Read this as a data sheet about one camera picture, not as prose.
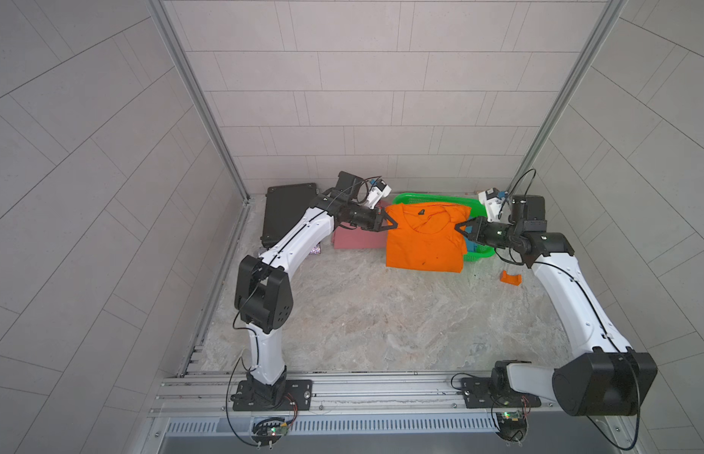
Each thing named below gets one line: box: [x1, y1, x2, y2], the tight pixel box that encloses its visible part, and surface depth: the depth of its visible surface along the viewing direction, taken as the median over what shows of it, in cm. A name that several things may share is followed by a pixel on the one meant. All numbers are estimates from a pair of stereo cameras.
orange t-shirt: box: [385, 202, 472, 274], surface depth 80 cm
